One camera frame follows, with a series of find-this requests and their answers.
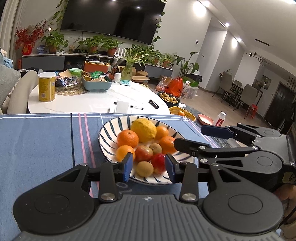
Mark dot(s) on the glass dish of snack packets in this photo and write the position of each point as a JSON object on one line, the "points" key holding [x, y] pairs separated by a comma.
{"points": [[66, 81]]}

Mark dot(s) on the tall leafy floor plant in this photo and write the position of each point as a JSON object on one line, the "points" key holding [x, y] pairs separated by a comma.
{"points": [[187, 66]]}

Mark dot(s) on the red berry branches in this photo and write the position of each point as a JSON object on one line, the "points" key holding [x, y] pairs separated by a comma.
{"points": [[29, 33]]}

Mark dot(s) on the black bowl of longans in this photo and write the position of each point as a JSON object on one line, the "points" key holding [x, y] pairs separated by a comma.
{"points": [[168, 98]]}

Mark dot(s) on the crumpled white tissue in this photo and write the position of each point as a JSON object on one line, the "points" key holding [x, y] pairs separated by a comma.
{"points": [[182, 105]]}

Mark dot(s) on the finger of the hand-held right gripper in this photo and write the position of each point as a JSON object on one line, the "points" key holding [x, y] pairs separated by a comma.
{"points": [[185, 144], [215, 131]]}

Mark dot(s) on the grey dining chair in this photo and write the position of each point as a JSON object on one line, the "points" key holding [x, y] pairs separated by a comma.
{"points": [[247, 95], [225, 83]]}

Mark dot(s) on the pile of clothes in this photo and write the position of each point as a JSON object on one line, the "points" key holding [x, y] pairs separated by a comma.
{"points": [[5, 60]]}

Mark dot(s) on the white bottle red label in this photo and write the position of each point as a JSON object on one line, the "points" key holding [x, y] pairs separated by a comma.
{"points": [[220, 120]]}

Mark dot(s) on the red green apple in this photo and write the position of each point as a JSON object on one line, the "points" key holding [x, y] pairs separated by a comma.
{"points": [[143, 153]]}

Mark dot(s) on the green lidded container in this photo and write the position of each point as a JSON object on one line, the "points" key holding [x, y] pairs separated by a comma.
{"points": [[75, 72]]}

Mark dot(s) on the hanging green vine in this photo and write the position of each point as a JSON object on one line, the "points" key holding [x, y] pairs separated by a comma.
{"points": [[158, 25], [60, 11]]}

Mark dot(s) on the yellow plastic basket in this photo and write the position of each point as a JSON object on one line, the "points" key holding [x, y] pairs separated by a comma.
{"points": [[187, 115]]}

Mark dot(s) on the person's right forearm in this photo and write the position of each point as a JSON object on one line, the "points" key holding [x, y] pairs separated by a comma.
{"points": [[290, 233]]}

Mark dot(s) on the yellow can white lid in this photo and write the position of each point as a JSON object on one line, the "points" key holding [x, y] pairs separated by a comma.
{"points": [[47, 88]]}

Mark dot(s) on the blue plastic basket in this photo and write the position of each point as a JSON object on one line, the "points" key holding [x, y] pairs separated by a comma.
{"points": [[97, 86]]}

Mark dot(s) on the orange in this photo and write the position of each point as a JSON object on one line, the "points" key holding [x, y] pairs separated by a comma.
{"points": [[162, 132], [123, 151], [127, 138], [167, 144]]}

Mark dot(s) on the person's right hand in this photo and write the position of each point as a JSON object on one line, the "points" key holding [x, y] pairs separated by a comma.
{"points": [[288, 192]]}

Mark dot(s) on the clear plastic storage box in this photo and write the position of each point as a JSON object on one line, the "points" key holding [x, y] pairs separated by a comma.
{"points": [[190, 91]]}

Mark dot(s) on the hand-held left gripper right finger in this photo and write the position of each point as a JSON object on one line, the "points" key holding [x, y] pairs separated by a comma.
{"points": [[170, 169]]}

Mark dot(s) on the open cardboard box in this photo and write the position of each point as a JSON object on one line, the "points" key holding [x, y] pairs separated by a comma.
{"points": [[141, 78]]}

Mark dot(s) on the beige sofa armrest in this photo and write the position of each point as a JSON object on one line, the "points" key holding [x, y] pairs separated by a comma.
{"points": [[22, 92]]}

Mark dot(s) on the clear bag of red fruit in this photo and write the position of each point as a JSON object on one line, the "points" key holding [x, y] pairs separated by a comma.
{"points": [[161, 86]]}

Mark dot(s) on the grey television cabinet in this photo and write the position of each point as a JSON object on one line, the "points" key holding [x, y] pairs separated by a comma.
{"points": [[44, 60]]}

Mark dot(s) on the lace doily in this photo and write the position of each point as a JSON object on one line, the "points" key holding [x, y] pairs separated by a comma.
{"points": [[69, 91]]}

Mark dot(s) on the dark wooden door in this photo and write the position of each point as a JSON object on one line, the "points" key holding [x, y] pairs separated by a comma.
{"points": [[279, 102]]}

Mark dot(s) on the black and white pen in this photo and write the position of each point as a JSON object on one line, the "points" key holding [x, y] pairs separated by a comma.
{"points": [[135, 107]]}

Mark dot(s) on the yellow lemon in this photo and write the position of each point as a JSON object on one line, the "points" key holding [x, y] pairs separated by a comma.
{"points": [[143, 129]]}

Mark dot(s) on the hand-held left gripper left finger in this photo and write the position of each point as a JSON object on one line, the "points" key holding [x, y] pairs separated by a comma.
{"points": [[127, 168]]}

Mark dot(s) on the spider plant in glass vase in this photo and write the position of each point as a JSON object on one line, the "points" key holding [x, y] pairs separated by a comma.
{"points": [[126, 73]]}

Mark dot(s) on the white plate blue leaf pattern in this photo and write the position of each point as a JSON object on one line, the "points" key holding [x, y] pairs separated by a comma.
{"points": [[107, 143]]}

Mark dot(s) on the orange storage box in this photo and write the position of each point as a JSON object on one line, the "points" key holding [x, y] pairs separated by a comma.
{"points": [[96, 67]]}

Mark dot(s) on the white cup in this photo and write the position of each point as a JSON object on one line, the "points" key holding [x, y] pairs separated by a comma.
{"points": [[117, 78]]}

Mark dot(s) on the dark dining table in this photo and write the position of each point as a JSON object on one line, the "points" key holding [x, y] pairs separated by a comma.
{"points": [[238, 84]]}

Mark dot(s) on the teal packet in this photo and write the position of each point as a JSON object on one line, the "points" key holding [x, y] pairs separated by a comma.
{"points": [[125, 82]]}

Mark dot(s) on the black and green box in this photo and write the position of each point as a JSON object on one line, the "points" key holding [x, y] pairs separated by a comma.
{"points": [[193, 78]]}

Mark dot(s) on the potted green plant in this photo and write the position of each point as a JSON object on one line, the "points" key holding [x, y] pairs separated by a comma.
{"points": [[112, 47], [91, 44], [167, 60], [54, 41], [155, 56], [140, 49]]}

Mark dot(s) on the blue striped tablecloth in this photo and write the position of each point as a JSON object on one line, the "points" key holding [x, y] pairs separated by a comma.
{"points": [[46, 143]]}

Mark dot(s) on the grey sofa cushion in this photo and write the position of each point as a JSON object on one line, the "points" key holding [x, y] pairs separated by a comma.
{"points": [[8, 81]]}

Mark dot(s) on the framed wall picture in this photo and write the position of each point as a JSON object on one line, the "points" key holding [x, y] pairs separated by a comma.
{"points": [[266, 82]]}

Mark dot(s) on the ceiling air vent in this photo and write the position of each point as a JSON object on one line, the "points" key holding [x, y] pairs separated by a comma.
{"points": [[262, 41]]}

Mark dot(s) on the brown kiwi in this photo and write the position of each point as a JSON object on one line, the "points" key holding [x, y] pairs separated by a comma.
{"points": [[155, 148], [144, 168]]}

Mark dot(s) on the pink bowl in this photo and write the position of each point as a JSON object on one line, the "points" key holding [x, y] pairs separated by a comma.
{"points": [[205, 119]]}

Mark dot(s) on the red vase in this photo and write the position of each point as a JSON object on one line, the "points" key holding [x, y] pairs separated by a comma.
{"points": [[26, 49]]}

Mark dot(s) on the red plastic stool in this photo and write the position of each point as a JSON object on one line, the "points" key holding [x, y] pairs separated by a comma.
{"points": [[251, 110]]}

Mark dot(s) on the black television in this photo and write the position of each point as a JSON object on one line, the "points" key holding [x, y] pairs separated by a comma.
{"points": [[111, 18]]}

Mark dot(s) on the white card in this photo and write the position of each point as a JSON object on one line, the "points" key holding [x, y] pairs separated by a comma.
{"points": [[121, 107]]}

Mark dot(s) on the white curtain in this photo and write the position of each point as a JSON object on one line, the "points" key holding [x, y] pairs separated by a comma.
{"points": [[13, 20]]}

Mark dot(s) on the orange plastic bag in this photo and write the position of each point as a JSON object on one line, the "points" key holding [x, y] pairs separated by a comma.
{"points": [[175, 88]]}

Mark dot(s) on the black marker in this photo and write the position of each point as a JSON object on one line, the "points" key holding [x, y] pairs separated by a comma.
{"points": [[154, 104]]}

